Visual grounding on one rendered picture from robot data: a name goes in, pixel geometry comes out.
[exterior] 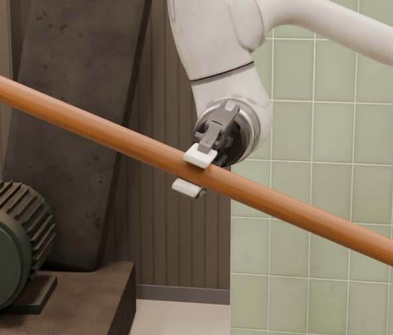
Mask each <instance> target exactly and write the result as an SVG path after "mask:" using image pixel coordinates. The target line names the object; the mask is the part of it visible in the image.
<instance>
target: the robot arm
mask: <svg viewBox="0 0 393 335"><path fill-rule="evenodd" d="M167 3H168V12H169V19H170V24H171V29H172V32H173V37H174V40H175V44H176V48H177V51H178V54H179V57H180V59H181V62H182V64H183V66H184V68H185V70H186V72H187V75H188V78H189V80H190V83H191V87H192V90H193V95H194V98H195V104H196V111H197V116H198V120H197V121H196V124H195V129H194V134H193V146H192V147H191V148H190V149H189V150H188V151H187V152H186V153H185V154H184V156H183V160H185V161H186V162H189V163H192V164H194V165H196V166H199V167H201V168H204V169H205V168H207V167H208V166H209V164H214V165H216V166H218V167H220V168H225V167H228V166H231V165H234V164H238V163H240V162H242V161H243V160H245V159H246V158H247V157H248V156H249V155H250V154H251V153H253V152H255V151H256V150H257V149H258V148H259V147H260V146H261V145H262V144H263V143H264V142H265V140H266V138H267V137H268V135H269V133H270V130H271V128H272V123H273V110H272V105H271V102H270V100H269V96H268V94H267V92H266V91H265V89H264V87H263V85H262V82H261V80H260V77H259V76H258V72H257V70H256V67H255V64H254V60H253V56H252V53H253V52H254V51H255V50H256V49H257V48H258V47H261V46H262V45H263V44H264V42H265V39H266V35H267V33H268V32H269V31H270V30H272V29H273V28H275V27H278V26H281V25H294V26H297V27H301V28H303V29H306V30H308V31H311V32H312V33H315V34H317V35H319V36H322V37H324V38H326V39H329V40H330V41H333V42H334V43H337V44H339V45H341V46H343V47H346V48H348V49H350V50H352V51H354V52H356V53H358V54H361V55H363V56H365V57H368V58H370V59H372V60H375V61H376V62H379V63H382V64H385V65H387V66H391V67H393V27H391V26H388V25H385V24H384V23H381V22H378V21H376V20H374V19H371V18H369V17H366V16H364V15H361V14H360V13H357V12H355V11H352V10H350V9H347V8H345V7H343V6H340V5H338V4H336V3H333V2H331V1H328V0H167ZM172 188H173V189H174V190H176V191H179V192H180V194H182V195H184V196H186V197H189V198H191V199H194V200H196V201H198V199H199V198H200V197H201V196H202V195H203V194H204V193H207V191H208V189H206V188H204V187H201V186H199V185H197V184H194V183H192V182H189V181H187V180H185V179H182V178H180V177H178V178H177V180H176V181H175V182H174V183H173V185H172Z"/></svg>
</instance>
